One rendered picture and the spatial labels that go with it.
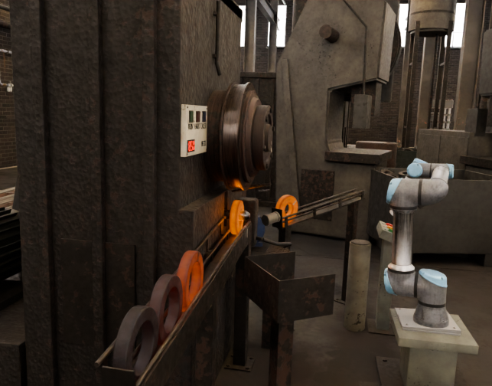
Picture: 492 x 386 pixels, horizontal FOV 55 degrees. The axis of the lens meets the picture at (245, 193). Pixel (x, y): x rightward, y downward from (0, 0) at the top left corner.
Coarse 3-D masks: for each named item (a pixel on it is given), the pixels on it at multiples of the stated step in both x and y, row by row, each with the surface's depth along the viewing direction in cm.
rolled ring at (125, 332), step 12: (132, 312) 106; (144, 312) 107; (132, 324) 103; (144, 324) 113; (156, 324) 116; (120, 336) 101; (132, 336) 102; (144, 336) 115; (156, 336) 116; (120, 348) 100; (132, 348) 102; (144, 348) 114; (156, 348) 117; (120, 360) 100; (144, 360) 113
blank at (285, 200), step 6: (282, 198) 254; (288, 198) 256; (294, 198) 259; (276, 204) 254; (282, 204) 253; (288, 204) 261; (294, 204) 260; (282, 210) 254; (288, 210) 262; (294, 210) 261; (282, 216) 255; (294, 216) 262; (288, 222) 259
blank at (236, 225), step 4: (236, 200) 212; (232, 204) 208; (236, 204) 208; (240, 204) 211; (232, 208) 206; (236, 208) 206; (240, 208) 211; (232, 212) 206; (236, 212) 205; (232, 216) 205; (236, 216) 205; (232, 220) 205; (236, 220) 205; (232, 224) 206; (236, 224) 206; (240, 224) 214; (232, 228) 207; (236, 228) 207; (240, 228) 214; (232, 232) 209; (236, 232) 208
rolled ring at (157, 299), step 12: (168, 276) 125; (156, 288) 120; (168, 288) 123; (180, 288) 132; (156, 300) 118; (180, 300) 133; (156, 312) 117; (168, 312) 132; (180, 312) 133; (168, 324) 130
